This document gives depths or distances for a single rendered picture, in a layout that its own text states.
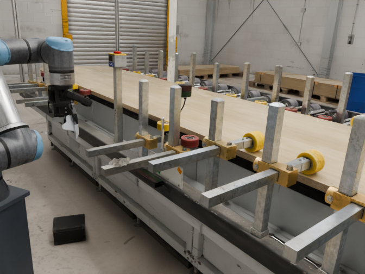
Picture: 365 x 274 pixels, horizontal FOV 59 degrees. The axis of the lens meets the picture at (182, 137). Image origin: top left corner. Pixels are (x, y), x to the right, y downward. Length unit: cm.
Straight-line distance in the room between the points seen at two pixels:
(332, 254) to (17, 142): 133
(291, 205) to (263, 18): 916
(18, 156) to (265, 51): 902
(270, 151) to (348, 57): 785
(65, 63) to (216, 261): 122
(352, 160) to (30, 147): 133
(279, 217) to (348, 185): 50
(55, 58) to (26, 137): 53
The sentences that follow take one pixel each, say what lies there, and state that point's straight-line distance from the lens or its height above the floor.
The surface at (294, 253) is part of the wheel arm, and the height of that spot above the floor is 95.
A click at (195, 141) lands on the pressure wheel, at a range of 140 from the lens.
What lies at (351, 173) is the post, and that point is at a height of 103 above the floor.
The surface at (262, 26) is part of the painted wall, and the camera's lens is 1027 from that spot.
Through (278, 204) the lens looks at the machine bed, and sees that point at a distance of 137.
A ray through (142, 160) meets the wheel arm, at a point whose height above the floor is 86.
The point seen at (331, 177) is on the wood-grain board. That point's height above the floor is 90.
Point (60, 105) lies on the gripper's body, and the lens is 130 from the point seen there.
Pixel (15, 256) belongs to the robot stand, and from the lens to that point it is 181.
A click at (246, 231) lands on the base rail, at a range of 119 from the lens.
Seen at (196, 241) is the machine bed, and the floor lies 27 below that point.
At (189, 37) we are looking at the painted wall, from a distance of 1127.
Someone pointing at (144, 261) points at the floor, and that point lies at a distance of 214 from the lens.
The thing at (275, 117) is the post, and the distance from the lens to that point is 101.
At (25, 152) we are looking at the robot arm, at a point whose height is 79.
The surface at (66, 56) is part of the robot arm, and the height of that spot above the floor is 125.
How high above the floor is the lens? 136
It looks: 18 degrees down
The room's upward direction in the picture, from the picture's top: 3 degrees clockwise
